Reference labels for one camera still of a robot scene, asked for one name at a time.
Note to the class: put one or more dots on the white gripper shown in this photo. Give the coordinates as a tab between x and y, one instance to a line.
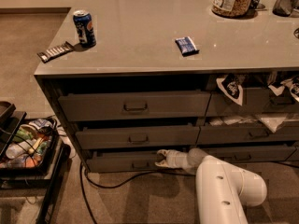
172	159

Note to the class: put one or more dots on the grey drawer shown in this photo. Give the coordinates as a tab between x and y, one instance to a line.
251	154
134	105
152	136
247	133
135	161
255	101

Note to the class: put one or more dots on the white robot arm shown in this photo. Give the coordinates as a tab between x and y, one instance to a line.
222	189

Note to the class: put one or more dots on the grey drawer cabinet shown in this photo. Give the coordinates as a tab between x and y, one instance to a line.
136	52

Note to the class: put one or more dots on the black and white chip bag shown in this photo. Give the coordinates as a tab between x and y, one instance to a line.
230	86

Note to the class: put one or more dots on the blue snack packet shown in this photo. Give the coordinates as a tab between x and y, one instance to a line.
186	46

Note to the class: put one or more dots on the white plastic bag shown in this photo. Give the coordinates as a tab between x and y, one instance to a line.
272	121

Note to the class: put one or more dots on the black bin of snacks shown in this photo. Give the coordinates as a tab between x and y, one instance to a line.
31	148

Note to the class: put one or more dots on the dark snack bar wrapper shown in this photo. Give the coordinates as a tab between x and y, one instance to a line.
55	52

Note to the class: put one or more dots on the black tray stack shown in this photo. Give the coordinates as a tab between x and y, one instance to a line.
10	120

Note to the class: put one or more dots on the blue pepsi can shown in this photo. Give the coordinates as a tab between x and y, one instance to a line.
84	26

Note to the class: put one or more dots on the metal pitcher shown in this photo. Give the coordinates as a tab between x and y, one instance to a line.
284	8

